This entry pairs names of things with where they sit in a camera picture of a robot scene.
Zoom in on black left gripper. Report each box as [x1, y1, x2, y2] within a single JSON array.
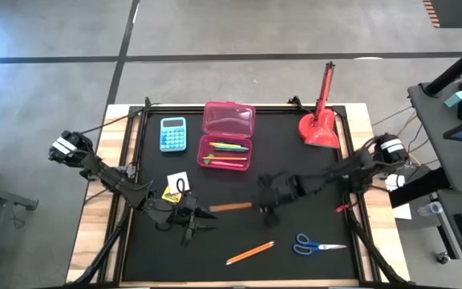
[[166, 194, 218, 234]]

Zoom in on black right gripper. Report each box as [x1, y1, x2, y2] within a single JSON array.
[[253, 172, 298, 229]]

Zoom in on yellow green crayon box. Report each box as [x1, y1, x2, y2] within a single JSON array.
[[161, 186, 183, 204]]

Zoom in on white sticky note pad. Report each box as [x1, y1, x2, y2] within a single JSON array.
[[166, 171, 191, 195]]

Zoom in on blue handled scissors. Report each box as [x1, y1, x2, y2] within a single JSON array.
[[292, 232, 348, 257]]

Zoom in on pink plastic pencil box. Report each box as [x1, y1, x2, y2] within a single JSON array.
[[196, 100, 257, 173]]

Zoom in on black table mat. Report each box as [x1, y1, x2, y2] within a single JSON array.
[[122, 107, 361, 282]]

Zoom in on teal calculator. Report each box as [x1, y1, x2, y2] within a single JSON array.
[[159, 116, 188, 153]]

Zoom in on white adapter block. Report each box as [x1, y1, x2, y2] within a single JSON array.
[[385, 174, 407, 192]]

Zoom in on white paper sheet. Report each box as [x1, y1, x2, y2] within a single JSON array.
[[391, 202, 413, 221]]

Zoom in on clear water bottle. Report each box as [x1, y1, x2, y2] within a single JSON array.
[[417, 201, 444, 217]]

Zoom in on dark grey side desk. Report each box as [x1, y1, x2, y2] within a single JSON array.
[[388, 79, 462, 289]]

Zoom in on teal block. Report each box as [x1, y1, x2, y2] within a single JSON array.
[[444, 90, 462, 108]]

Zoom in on black pole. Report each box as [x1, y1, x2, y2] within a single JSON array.
[[423, 38, 462, 97]]

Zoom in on orange striped floor mat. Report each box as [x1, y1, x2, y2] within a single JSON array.
[[422, 0, 462, 29]]

